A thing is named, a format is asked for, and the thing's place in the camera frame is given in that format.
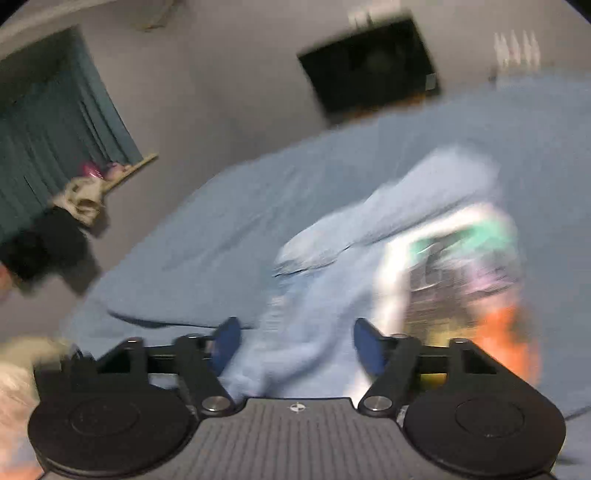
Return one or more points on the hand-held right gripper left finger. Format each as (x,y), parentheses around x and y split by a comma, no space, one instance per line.
(228,341)

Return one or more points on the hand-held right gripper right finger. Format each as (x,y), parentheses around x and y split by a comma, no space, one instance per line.
(369,346)

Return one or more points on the light blue denim jacket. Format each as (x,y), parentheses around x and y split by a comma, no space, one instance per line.
(323,286)

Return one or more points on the blue fleece blanket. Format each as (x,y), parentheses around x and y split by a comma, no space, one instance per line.
(207,230)

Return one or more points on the wooden window sill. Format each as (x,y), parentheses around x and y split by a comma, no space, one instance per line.
(136,168)

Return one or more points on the beige crumpled cloth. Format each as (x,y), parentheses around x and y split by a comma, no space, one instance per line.
(83,198)

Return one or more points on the dark cloth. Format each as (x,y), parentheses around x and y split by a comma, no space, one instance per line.
(46,249)

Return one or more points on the pink item on sill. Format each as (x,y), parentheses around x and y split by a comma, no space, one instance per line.
(99,170)

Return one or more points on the black television screen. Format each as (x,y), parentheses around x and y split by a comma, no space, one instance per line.
(369,69)

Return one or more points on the white router with antennas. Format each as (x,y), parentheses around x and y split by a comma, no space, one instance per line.
(517,48)

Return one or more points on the teal curtain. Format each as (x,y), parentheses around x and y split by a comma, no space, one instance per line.
(51,138)

